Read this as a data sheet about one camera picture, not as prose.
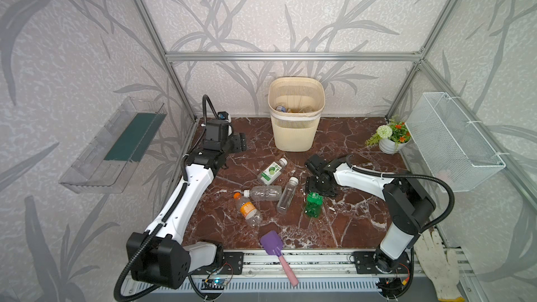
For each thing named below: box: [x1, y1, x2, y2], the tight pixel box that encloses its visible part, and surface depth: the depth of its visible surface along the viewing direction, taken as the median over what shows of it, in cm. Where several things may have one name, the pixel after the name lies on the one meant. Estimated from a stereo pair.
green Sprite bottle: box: [304, 191, 324, 219], surface depth 87 cm
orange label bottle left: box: [233, 192, 263, 228], surface depth 84 cm
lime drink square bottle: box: [260, 157, 289, 186], surface depth 96 cm
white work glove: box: [413, 227, 465, 302], surface depth 75 cm
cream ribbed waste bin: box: [267, 76, 326, 153], surface depth 101 cm
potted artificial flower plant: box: [364, 118, 412, 155], surface depth 98 cm
